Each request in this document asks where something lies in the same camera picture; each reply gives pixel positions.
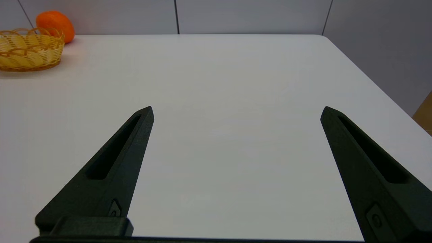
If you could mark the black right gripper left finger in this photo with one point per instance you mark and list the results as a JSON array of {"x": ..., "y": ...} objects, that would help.
[{"x": 131, "y": 158}]

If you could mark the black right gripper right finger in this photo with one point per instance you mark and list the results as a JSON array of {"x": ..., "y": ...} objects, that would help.
[{"x": 357, "y": 162}]

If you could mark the orange fruit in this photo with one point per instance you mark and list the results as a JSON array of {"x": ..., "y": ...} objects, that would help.
[{"x": 55, "y": 24}]

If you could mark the yellow wicker basket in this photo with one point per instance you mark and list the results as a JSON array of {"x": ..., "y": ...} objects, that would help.
[{"x": 30, "y": 54}]

